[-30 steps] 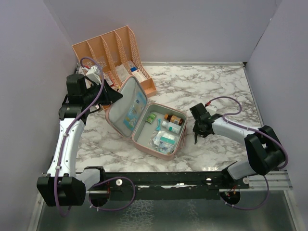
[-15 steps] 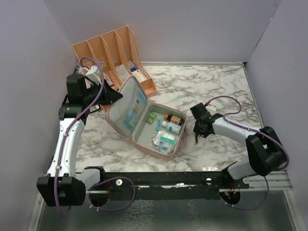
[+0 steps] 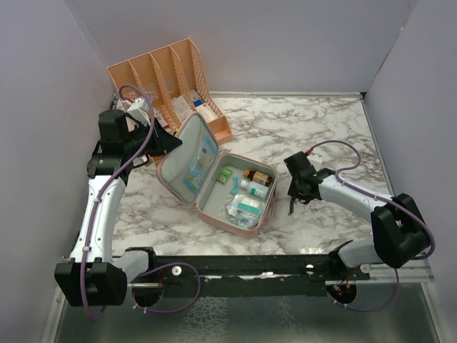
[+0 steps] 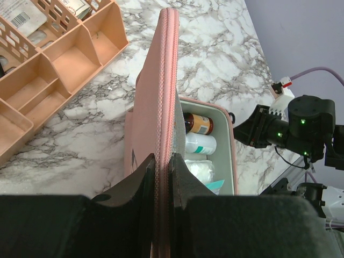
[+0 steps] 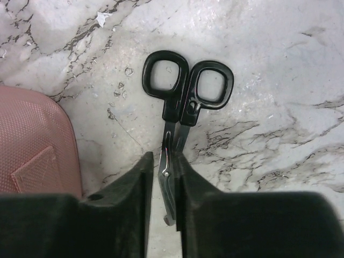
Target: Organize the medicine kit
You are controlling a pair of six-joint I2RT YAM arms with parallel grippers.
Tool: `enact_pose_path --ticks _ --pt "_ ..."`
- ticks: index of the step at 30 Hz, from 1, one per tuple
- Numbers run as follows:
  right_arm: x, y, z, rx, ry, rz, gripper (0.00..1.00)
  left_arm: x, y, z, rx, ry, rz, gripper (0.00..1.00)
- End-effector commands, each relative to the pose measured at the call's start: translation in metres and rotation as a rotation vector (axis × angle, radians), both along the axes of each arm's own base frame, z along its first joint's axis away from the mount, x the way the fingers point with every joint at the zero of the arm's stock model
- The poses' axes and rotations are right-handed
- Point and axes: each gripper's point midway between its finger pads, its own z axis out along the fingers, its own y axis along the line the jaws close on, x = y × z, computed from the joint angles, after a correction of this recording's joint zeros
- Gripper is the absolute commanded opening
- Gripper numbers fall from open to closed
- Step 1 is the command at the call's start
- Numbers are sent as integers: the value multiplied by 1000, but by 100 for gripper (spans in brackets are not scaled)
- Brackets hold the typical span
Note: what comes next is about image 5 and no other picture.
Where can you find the black handled scissors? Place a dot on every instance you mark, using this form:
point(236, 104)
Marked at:
point(182, 105)

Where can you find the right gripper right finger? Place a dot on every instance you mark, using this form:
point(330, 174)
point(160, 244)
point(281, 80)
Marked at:
point(213, 223)

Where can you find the pink medicine kit case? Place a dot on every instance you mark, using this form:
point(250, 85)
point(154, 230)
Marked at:
point(38, 146)

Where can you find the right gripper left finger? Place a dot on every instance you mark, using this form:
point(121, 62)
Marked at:
point(115, 220)

